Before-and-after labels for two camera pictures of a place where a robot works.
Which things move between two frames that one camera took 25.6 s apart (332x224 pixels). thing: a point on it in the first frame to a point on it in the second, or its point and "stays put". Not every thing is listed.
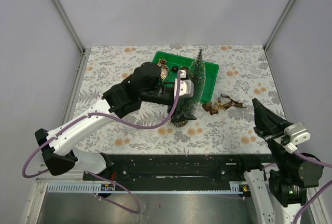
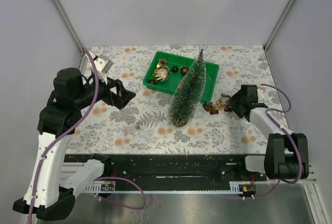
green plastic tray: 176,64 stays put
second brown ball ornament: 185,68 stays put
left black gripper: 178,117 to 123,95
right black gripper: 269,124 to 233,101
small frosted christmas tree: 188,105 stays put
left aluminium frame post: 64,14 stays put
